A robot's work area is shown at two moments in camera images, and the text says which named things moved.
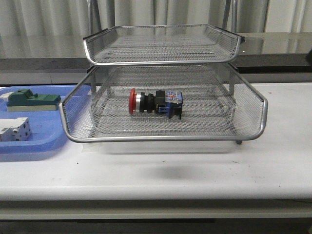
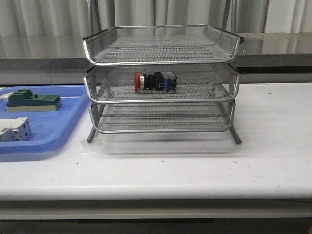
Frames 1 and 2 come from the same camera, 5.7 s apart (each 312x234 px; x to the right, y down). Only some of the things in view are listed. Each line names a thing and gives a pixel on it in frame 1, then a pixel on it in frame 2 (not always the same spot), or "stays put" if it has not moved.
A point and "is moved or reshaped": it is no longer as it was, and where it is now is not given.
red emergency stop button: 168,103 -> 165,81
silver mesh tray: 219,105 is moved or reshaped
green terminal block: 24,100 stays put
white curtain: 66,22 stays put
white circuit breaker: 15,129 stays put
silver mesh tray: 132,45 stays put
